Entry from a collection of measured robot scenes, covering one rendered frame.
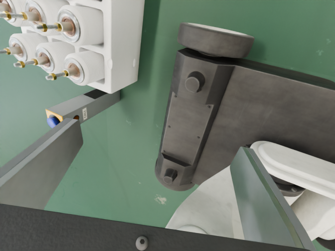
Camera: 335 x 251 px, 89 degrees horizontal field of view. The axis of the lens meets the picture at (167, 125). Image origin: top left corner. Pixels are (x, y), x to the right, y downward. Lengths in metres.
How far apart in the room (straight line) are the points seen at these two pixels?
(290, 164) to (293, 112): 0.15
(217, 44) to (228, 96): 0.14
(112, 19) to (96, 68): 0.15
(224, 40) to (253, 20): 0.20
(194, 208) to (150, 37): 0.60
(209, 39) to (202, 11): 0.22
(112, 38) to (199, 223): 0.52
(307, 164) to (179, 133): 0.33
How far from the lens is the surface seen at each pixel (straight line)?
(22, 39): 0.77
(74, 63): 0.60
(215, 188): 0.35
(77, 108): 0.68
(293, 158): 0.45
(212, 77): 0.44
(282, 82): 0.49
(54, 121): 0.66
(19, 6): 0.73
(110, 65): 0.61
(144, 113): 0.82
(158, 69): 0.72
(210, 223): 0.27
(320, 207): 0.49
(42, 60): 0.68
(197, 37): 0.45
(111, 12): 0.58
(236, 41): 0.46
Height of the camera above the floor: 0.63
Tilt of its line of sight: 53 degrees down
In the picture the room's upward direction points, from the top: 141 degrees counter-clockwise
